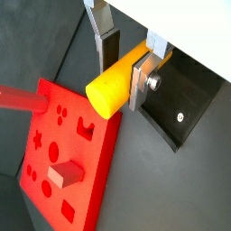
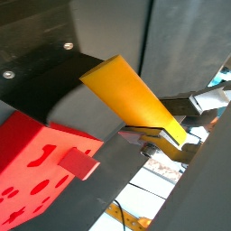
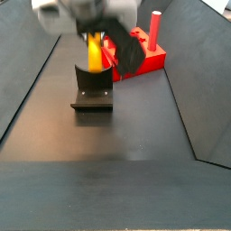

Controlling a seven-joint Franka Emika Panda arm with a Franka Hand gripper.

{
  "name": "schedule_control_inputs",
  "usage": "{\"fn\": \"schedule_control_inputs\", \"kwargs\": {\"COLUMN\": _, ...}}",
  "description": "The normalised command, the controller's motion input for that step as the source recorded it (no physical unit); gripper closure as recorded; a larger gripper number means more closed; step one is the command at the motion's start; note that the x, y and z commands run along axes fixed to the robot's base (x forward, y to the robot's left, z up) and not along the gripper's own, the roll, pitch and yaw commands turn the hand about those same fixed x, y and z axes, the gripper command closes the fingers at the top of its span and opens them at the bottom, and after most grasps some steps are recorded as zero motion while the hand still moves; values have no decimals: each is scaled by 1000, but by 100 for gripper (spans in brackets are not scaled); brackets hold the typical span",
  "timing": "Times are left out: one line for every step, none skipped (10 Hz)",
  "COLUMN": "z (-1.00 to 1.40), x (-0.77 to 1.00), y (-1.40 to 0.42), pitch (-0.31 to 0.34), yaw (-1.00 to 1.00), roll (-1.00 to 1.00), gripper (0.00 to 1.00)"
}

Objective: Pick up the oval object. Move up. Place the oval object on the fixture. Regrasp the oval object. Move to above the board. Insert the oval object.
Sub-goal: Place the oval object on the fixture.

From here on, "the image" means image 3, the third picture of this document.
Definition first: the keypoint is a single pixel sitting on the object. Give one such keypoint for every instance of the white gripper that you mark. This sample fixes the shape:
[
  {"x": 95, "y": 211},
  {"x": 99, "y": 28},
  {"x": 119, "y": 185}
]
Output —
[{"x": 60, "y": 16}]

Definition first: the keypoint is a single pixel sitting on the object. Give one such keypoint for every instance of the yellow oval peg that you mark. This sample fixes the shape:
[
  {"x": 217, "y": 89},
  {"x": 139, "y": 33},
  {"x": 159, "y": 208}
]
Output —
[{"x": 94, "y": 53}]

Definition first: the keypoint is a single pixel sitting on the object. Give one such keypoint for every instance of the black curved fixture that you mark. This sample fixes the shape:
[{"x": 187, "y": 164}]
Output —
[{"x": 95, "y": 90}]

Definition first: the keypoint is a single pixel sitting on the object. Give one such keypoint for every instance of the red octagonal peg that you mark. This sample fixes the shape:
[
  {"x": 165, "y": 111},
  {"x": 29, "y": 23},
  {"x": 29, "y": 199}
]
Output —
[{"x": 154, "y": 30}]

